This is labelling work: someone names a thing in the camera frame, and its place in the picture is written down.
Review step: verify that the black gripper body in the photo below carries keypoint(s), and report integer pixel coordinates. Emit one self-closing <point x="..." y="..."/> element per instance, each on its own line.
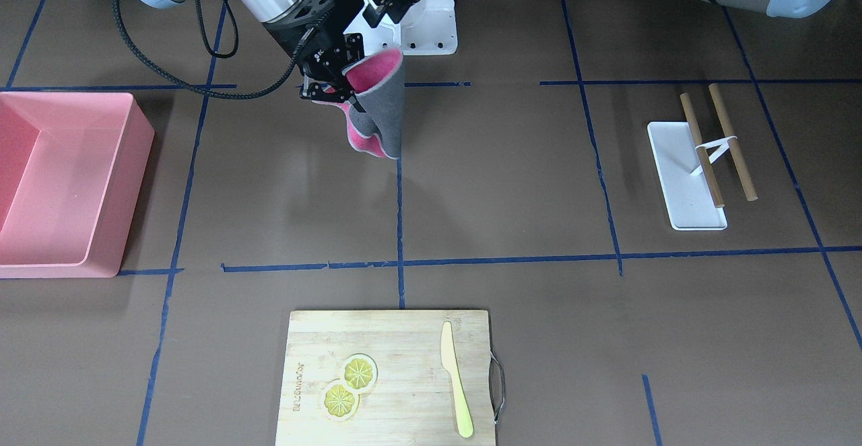
<point x="285" y="38"/>

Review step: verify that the metal cutting board handle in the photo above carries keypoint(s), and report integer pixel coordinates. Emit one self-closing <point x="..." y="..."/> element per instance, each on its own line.
<point x="499" y="390"/>

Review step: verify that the wooden rack rod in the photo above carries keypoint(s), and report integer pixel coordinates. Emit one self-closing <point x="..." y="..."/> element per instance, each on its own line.
<point x="705" y="165"/>
<point x="729" y="132"/>

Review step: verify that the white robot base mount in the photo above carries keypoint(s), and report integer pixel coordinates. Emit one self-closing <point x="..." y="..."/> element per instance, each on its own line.
<point x="428" y="28"/>

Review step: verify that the magenta and grey cloth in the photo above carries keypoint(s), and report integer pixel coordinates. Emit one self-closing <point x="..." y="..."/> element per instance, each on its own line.
<point x="379" y="84"/>

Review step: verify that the pink plastic bin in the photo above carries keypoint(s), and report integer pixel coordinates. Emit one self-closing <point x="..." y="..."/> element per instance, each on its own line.
<point x="72" y="168"/>

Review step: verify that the white rack tray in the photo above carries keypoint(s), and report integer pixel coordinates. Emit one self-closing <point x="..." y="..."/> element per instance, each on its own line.
<point x="688" y="201"/>

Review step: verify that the yellow plastic knife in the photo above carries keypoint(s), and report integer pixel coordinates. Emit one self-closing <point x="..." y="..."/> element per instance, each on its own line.
<point x="449" y="362"/>

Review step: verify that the upper lemon slice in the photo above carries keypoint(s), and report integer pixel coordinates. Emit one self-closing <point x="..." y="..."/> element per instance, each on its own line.
<point x="359" y="373"/>

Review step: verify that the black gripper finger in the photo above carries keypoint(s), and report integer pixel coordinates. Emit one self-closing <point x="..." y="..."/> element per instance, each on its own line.
<point x="327" y="82"/>

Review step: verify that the bamboo cutting board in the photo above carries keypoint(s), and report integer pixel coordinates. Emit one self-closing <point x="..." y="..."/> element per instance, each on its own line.
<point x="412" y="401"/>

